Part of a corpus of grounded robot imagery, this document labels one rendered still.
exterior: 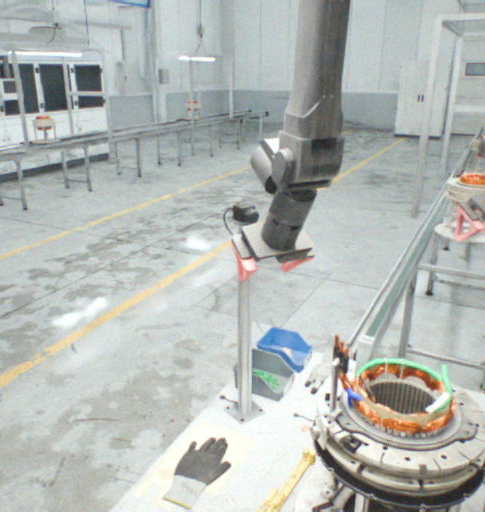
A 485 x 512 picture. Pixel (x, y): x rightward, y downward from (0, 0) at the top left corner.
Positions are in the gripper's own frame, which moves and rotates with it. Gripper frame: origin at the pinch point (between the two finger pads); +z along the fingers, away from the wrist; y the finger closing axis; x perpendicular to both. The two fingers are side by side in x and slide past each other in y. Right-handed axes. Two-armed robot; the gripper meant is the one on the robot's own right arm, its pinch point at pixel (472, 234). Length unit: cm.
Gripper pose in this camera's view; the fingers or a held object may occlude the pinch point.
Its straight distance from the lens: 115.4
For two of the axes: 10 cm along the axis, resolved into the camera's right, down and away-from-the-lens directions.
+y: -9.1, 1.5, -3.9
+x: 3.6, 7.6, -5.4
